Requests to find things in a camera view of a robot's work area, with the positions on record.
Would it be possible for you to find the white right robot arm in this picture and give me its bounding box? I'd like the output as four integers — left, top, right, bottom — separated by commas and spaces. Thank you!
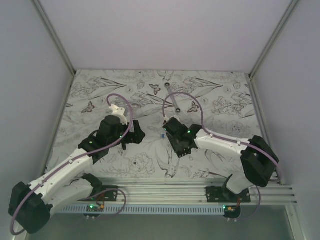
163, 117, 279, 203

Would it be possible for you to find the black mounting plate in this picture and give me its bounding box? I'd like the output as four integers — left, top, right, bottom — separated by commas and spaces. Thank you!
84, 185, 118, 203
205, 186, 251, 203

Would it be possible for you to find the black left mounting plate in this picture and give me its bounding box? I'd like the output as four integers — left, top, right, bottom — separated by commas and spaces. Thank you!
84, 185, 118, 203

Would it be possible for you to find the white slotted cable duct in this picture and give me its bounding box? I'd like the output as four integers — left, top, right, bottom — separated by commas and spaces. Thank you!
59, 204, 226, 216

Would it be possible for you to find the aluminium frame post left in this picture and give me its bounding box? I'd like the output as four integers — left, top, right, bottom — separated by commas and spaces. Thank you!
30, 0, 77, 76

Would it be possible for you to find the black handled screwdriver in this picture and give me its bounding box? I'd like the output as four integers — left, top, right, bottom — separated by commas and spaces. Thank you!
121, 143, 127, 151

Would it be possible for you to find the black fuse box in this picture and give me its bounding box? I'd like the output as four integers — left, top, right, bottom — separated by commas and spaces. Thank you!
176, 148, 192, 158

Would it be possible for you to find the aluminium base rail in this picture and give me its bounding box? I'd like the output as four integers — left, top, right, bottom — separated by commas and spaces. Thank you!
99, 178, 298, 206

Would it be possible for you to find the aluminium frame post right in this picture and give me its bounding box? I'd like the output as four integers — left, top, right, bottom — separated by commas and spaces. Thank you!
248, 0, 300, 79

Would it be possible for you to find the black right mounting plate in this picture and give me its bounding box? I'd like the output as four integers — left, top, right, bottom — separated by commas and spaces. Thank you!
205, 186, 251, 203

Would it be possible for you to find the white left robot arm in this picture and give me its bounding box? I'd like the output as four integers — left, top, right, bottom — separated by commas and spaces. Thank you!
8, 115, 146, 236

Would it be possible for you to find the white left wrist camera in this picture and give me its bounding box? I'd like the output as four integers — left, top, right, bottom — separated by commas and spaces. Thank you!
109, 104, 128, 125

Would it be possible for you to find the aluminium frame post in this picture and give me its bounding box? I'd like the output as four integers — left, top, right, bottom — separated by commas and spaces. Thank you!
248, 0, 300, 79
30, 0, 77, 76

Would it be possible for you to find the silver ratchet wrench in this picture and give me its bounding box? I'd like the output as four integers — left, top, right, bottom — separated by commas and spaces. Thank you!
164, 82, 181, 114

